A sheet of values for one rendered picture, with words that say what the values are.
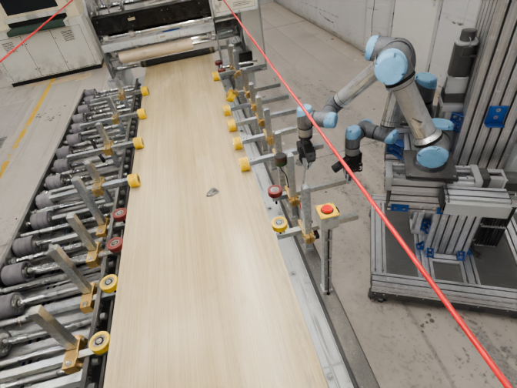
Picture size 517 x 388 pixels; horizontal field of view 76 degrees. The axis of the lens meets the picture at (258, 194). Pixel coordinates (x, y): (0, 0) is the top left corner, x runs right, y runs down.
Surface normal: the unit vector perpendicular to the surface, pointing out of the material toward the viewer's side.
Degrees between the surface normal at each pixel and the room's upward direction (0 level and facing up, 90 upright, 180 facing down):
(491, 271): 0
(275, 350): 0
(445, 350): 0
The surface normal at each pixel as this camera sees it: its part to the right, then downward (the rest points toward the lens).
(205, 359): -0.13, -0.75
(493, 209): -0.25, 0.66
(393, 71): -0.51, 0.52
